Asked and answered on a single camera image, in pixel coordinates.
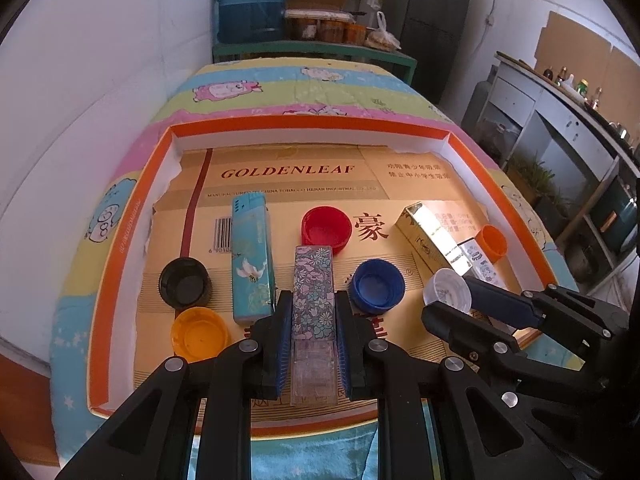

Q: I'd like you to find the white bottle cap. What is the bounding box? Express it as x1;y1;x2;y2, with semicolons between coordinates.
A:
423;268;472;315

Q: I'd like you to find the black bottle cap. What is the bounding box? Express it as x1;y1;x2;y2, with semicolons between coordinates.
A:
159;258;213;308

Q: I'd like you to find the flattened printed cardboard sheet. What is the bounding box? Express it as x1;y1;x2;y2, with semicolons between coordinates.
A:
135;145;536;421

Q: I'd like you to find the dark grey refrigerator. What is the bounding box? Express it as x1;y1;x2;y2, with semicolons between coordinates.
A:
385;0;476;106

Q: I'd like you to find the plastic bag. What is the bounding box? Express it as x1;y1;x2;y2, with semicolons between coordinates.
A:
364;11;402;52

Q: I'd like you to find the cartoon printed blanket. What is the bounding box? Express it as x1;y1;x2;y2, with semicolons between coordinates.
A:
50;59;596;480

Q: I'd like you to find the cardboard sheet on wall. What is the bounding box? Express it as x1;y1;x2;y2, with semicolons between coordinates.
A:
534;10;640;91

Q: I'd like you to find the large yellow-orange bottle cap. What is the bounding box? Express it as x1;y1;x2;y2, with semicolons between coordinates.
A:
170;307;232;363

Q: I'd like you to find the teal flower-print lighter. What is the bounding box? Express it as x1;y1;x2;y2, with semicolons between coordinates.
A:
231;192;275;325

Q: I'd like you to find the blue water jug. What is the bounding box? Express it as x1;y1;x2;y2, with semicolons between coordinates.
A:
216;0;292;45

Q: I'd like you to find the small orange bottle cap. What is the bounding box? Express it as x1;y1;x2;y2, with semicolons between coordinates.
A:
476;225;508;263

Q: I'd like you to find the red bottle cap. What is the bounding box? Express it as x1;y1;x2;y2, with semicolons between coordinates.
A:
301;206;354;256

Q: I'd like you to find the dark teal container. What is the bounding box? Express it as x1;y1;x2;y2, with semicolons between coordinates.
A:
590;180;640;256

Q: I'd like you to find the dark planter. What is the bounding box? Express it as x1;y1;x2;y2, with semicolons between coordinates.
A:
542;190;576;241

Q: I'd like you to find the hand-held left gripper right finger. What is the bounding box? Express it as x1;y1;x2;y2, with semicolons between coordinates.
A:
334;290;576;480

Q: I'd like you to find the white cartoon-print lighter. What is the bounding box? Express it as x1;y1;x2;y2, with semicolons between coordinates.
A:
457;240;508;291

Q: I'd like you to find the grey counter cabinet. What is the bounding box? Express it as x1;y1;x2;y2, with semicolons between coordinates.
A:
480;52;640;301

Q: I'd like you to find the clear floral lighter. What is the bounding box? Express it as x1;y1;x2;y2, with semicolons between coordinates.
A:
290;245;337;407

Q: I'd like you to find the blue bottle cap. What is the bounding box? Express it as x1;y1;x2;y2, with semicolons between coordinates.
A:
350;259;406;316

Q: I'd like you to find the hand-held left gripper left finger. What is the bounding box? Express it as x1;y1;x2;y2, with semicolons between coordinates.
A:
55;290;293;480

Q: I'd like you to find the brown planter with plants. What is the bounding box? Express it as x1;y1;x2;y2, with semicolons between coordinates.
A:
505;157;551;206

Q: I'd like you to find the shallow orange-rimmed cardboard tray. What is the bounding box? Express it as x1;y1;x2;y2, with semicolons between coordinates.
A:
87;115;561;438

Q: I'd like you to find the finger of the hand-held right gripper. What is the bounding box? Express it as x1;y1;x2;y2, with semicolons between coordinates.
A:
464;276;628;346
421;304;531;376

